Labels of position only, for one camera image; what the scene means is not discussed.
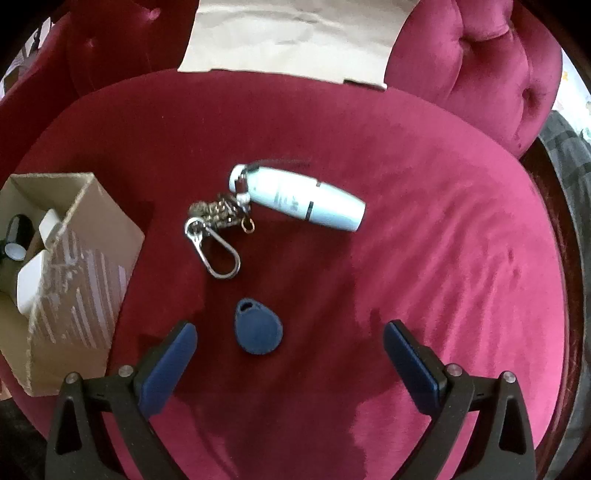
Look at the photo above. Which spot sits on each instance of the red velvet sofa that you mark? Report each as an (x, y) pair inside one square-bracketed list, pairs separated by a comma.
[(415, 230)]

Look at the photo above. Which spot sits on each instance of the brown cardboard box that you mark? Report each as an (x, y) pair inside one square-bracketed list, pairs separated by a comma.
[(78, 295)]

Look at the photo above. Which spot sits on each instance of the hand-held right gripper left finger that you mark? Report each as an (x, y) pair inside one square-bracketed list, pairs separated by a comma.
[(168, 364)]

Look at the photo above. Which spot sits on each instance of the blue key fob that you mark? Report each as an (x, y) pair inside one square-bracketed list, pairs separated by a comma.
[(258, 330)]

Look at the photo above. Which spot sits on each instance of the brown paper sheet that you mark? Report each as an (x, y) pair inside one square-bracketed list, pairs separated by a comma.
[(295, 37)]

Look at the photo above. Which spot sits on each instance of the white plug adapter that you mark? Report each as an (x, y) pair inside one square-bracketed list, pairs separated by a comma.
[(48, 226)]

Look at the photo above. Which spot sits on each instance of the light blue tube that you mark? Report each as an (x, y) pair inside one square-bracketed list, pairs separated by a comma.
[(300, 198)]

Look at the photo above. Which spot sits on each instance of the white charger block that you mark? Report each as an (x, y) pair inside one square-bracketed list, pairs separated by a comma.
[(32, 281)]

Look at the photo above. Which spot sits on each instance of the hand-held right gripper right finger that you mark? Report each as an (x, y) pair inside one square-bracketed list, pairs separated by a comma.
[(411, 364)]

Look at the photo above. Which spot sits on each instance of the black cylindrical jar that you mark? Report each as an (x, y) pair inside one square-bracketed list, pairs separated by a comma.
[(18, 228)]

